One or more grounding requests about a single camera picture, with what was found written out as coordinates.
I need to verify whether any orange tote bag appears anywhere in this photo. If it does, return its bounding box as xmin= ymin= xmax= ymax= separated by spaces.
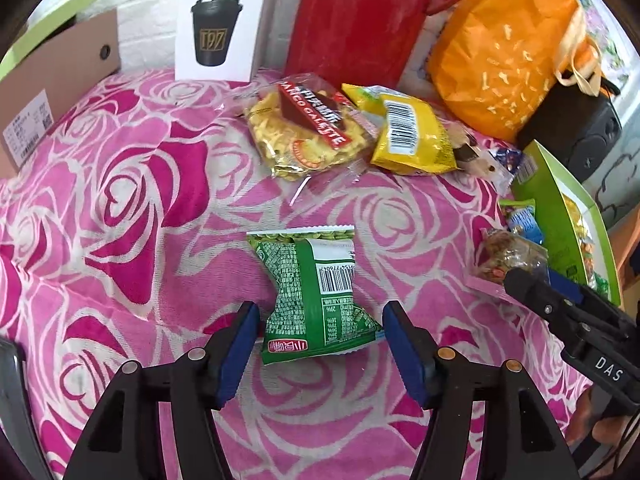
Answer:
xmin=426 ymin=0 xmax=602 ymax=142

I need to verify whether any green box lid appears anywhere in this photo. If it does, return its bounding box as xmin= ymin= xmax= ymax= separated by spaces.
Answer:
xmin=0 ymin=0 xmax=96 ymax=79

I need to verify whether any green striped snack packet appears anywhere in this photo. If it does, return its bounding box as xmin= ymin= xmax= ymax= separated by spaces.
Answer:
xmin=246 ymin=224 xmax=384 ymax=365

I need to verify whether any pink edged nut packet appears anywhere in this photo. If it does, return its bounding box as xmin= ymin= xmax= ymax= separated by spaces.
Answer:
xmin=465 ymin=228 xmax=550 ymax=304

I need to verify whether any yellow barcode snack packet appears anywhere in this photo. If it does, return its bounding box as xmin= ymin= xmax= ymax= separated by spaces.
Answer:
xmin=342 ymin=84 xmax=458 ymax=176

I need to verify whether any blue small snack packet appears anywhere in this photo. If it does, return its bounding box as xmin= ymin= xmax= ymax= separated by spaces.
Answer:
xmin=498 ymin=198 xmax=544 ymax=245

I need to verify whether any red thermos jug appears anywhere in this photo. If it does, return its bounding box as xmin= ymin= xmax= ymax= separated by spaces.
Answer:
xmin=283 ymin=0 xmax=460 ymax=87

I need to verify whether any brown cardboard box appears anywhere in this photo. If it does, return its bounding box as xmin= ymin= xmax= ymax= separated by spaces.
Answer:
xmin=0 ymin=10 xmax=120 ymax=178

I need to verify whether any black speaker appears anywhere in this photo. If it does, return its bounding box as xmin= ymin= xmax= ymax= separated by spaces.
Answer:
xmin=516 ymin=79 xmax=623 ymax=182

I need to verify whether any blue white small packet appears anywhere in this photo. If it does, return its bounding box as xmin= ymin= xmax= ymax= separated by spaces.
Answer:
xmin=447 ymin=124 xmax=524 ymax=196

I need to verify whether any person right hand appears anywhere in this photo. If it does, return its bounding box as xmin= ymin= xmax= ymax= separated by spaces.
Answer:
xmin=565 ymin=387 xmax=638 ymax=446

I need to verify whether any pink rose tablecloth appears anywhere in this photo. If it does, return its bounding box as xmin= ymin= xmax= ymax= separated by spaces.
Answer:
xmin=1 ymin=70 xmax=587 ymax=474

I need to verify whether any green white open box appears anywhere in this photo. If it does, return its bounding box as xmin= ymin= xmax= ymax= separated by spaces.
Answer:
xmin=511 ymin=141 xmax=622 ymax=306

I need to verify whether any yellow galette cookie bag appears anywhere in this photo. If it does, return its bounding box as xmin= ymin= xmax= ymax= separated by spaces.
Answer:
xmin=233 ymin=74 xmax=380 ymax=204

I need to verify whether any black smartphone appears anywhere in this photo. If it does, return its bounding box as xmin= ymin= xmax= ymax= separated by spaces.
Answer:
xmin=1 ymin=338 xmax=54 ymax=479

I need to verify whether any white cup picture box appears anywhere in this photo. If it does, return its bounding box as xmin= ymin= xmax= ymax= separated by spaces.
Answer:
xmin=175 ymin=0 xmax=276 ymax=84

